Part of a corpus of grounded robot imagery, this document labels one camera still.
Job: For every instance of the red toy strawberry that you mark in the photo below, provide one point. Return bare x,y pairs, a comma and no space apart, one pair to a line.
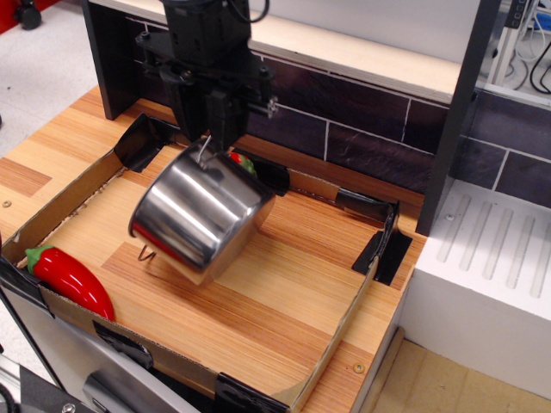
243,161

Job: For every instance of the cardboard fence with black tape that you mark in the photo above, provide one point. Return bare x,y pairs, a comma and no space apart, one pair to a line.
294,324

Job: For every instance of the white drying rack sink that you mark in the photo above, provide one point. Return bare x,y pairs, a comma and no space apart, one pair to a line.
480,292

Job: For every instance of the dark shelf post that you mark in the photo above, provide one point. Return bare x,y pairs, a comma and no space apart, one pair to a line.
448,151
118,59

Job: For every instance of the red toy chili pepper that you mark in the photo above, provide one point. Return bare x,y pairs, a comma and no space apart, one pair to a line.
68,277

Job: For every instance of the black caster wheel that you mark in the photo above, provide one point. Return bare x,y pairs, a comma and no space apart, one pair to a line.
27,15

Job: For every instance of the stainless steel pot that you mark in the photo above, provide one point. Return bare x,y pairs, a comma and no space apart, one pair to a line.
201,211

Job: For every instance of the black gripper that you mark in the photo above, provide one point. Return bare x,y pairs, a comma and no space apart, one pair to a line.
206,47

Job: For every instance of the light wooden shelf board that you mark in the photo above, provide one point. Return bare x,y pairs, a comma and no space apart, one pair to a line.
397,45

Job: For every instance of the dark shelf post left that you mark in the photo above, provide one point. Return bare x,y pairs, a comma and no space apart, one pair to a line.
118,59

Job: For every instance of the dark shelf post right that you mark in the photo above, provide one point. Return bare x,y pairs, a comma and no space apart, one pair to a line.
448,151

